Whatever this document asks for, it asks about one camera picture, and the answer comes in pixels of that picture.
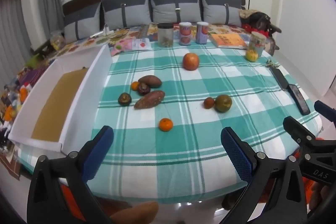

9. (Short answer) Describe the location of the red cloth item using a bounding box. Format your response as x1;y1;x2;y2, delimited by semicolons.
242;23;269;37

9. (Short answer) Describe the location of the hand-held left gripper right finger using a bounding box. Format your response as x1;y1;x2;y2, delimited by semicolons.
220;126;309;224

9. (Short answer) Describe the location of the brown cardboard liner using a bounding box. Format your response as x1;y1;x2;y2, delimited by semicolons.
31;68;90;141

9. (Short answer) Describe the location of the brown sweet potato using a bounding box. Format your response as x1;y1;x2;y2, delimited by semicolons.
134;90;165;110
138;75;162;88

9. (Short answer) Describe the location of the orange book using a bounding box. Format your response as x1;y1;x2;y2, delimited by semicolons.
210;33;248;50

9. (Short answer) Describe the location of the red apple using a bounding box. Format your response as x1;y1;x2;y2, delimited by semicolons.
183;53;200;71

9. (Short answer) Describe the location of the grey curtain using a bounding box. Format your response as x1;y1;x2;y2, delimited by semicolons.
0;0;32;75

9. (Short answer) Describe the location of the orange-brown rounded object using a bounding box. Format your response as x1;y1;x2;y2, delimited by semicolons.
110;201;159;224

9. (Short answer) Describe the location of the colourful clutter pile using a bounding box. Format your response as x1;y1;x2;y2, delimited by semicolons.
0;67;50;177

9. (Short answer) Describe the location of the grey pillow with strap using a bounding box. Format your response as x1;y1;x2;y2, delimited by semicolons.
149;0;204;24
64;2;102;43
199;0;243;26
101;0;153;30

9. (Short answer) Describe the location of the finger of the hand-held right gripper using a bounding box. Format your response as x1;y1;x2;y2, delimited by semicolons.
283;116;317;147
314;100;336;123

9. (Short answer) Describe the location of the white packet with red print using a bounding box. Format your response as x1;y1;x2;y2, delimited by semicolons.
131;39;150;51

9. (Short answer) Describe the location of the labelled clear plastic jar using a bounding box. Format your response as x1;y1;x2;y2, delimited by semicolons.
248;31;267;57

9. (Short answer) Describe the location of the white cardboard box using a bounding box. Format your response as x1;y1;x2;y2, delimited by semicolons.
8;43;114;159

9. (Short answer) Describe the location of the can with food picture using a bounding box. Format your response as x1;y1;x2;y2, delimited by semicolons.
179;22;192;46
196;22;209;45

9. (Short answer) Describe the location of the green white plaid cloth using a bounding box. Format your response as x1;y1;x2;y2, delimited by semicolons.
20;42;323;205

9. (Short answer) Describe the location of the claw hair clip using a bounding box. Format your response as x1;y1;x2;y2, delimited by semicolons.
265;59;281;69

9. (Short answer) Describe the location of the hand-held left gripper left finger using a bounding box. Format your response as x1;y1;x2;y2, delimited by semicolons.
26;125;114;224

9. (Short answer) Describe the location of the clear jar with black lid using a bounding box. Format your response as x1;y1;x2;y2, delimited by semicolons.
157;23;174;47

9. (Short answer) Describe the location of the rough-skinned orange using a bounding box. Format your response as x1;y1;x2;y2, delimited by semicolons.
159;118;174;132

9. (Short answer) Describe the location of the dark purple fruit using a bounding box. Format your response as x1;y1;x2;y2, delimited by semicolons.
137;83;151;96

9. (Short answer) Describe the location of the black bag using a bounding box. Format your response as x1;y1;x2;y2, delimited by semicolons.
248;11;282;33

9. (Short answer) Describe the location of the yellow apple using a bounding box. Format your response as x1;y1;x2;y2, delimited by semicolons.
245;50;258;62

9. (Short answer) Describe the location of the green-orange citrus fruit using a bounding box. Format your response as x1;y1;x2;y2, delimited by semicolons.
214;94;233;113

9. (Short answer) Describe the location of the floral blanket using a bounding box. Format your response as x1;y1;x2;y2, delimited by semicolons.
16;22;252;75

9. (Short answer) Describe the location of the black smartphone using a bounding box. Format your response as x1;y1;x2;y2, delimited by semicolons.
287;84;311;116

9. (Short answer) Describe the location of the clear bag of snacks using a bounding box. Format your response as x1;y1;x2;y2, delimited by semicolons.
50;31;66;51

